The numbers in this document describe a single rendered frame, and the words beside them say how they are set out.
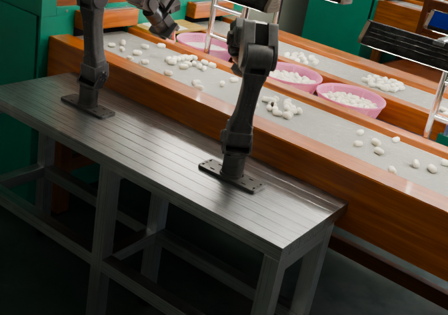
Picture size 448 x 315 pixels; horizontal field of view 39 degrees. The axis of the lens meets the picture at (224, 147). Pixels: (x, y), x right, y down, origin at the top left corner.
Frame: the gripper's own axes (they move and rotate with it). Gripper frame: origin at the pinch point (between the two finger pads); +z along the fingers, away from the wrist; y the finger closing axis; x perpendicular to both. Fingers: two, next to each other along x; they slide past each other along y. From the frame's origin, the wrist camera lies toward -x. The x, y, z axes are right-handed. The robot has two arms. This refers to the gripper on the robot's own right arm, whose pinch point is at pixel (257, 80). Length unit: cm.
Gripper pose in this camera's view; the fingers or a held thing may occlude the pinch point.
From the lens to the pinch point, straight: 207.1
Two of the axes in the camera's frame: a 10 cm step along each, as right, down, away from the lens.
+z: 3.6, 4.0, 8.4
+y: -7.7, -3.8, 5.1
